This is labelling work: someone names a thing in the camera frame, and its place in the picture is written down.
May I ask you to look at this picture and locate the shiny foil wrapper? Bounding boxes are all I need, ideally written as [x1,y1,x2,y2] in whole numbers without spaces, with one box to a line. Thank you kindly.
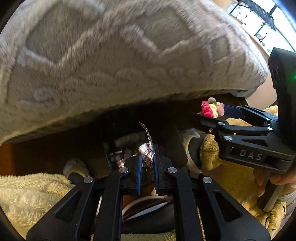
[114,123,155,169]

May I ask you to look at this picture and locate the black metal window rack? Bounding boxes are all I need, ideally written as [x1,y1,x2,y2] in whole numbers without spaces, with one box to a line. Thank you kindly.
[227,1,278,43]

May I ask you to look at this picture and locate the white cable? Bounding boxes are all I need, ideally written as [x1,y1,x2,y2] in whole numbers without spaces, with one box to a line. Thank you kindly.
[121,195,173,218]

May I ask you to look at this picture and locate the colourful pompom garland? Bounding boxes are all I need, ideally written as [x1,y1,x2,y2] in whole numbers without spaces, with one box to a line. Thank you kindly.
[199,97,225,118]

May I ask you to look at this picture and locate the grey fluffy bed blanket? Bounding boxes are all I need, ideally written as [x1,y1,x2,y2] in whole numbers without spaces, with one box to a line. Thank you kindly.
[1,1,268,143]

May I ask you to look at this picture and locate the yellow fluffy rug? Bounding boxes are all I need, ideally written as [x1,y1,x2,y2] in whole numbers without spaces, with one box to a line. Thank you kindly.
[0,105,287,241]

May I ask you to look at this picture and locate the person right hand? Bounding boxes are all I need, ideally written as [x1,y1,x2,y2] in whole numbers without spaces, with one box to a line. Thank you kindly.
[253,168,295,198]

